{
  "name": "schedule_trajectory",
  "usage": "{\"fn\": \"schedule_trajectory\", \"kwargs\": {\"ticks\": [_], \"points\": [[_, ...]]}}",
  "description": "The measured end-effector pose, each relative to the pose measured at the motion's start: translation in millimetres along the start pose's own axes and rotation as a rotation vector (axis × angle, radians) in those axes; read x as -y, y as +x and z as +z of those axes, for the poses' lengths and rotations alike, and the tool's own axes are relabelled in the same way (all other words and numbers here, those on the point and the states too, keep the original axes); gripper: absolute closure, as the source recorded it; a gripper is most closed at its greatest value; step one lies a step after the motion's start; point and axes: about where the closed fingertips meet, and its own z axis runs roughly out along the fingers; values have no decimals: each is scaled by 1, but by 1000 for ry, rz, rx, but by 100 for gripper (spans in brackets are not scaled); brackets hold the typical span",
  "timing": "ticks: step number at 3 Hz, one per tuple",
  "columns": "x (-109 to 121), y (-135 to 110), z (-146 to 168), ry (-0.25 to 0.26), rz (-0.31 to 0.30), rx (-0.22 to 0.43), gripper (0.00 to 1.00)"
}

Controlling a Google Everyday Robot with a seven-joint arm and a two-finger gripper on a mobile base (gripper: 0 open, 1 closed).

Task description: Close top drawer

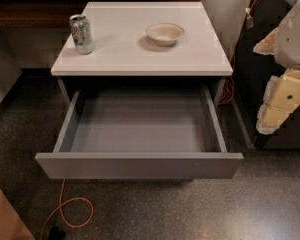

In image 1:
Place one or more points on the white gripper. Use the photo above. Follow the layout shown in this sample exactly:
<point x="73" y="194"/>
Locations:
<point x="295" y="44"/>

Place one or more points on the grey top drawer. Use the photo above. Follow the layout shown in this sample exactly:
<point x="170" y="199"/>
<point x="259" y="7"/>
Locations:
<point x="140" y="134"/>

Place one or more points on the black cabinet on right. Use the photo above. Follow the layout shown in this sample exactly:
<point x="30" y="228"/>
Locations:
<point x="251" y="74"/>

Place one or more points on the white paper bowl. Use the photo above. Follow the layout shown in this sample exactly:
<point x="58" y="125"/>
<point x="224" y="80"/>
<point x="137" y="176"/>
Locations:
<point x="165" y="34"/>

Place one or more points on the silver green soda can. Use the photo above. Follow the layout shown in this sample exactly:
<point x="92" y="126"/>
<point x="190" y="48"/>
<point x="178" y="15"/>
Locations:
<point x="81" y="33"/>

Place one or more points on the brown cardboard box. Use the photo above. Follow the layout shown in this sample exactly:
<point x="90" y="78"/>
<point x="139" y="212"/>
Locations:
<point x="11" y="225"/>

